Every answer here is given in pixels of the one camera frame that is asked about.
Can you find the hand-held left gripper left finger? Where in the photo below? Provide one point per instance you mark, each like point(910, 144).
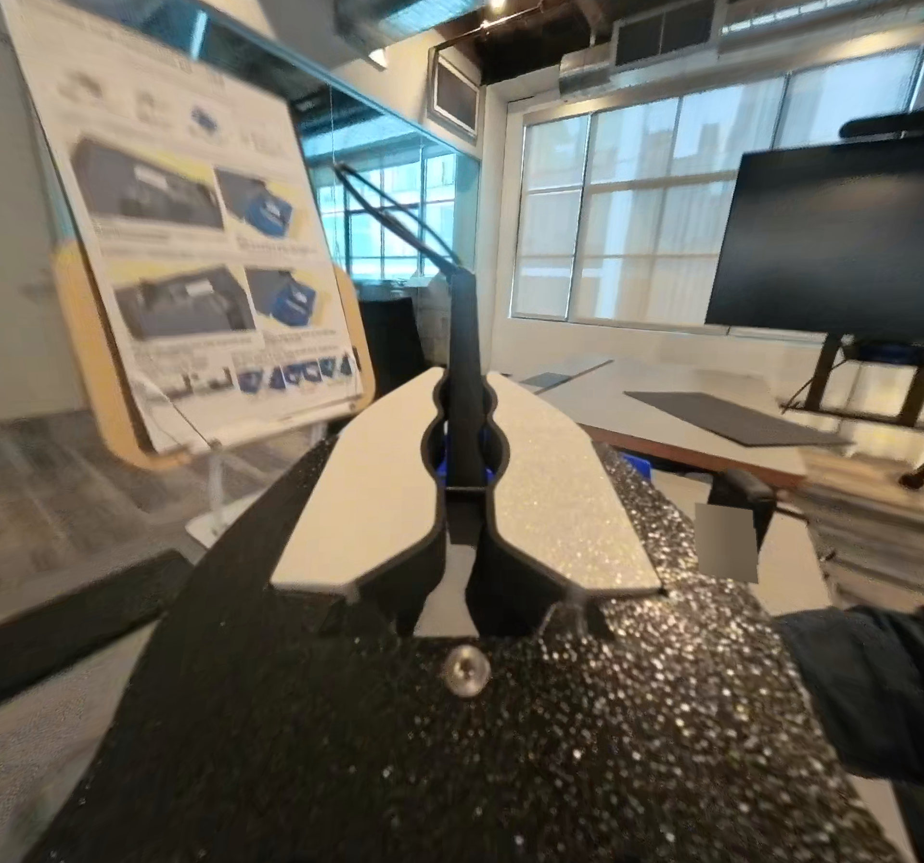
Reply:
point(354, 502)

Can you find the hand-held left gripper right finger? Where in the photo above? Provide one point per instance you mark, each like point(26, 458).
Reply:
point(570, 502)

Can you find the person's right forearm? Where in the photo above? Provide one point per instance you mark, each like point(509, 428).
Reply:
point(859, 682)

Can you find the wood-edged grey table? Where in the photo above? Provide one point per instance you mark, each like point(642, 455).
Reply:
point(592, 401)

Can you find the white sheet stand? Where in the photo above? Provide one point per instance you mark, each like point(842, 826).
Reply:
point(209, 524)

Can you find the black office chair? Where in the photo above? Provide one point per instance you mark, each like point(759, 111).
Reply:
point(390, 343)
point(743, 488)

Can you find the black desk mat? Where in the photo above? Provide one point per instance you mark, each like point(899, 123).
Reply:
point(86, 618)
point(736, 419)

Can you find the instruction sheet on clipboard stand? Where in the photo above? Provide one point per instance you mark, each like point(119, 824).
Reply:
point(105, 394)

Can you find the large grid window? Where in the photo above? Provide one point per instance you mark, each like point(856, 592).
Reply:
point(621, 228)

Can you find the large black monitor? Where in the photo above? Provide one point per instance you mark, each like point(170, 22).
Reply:
point(823, 242)

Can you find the printed instruction sheet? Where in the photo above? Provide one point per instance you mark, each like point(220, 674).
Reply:
point(180, 156)

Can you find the wall air vent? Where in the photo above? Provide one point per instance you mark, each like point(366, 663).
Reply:
point(455, 98)
point(668, 29)

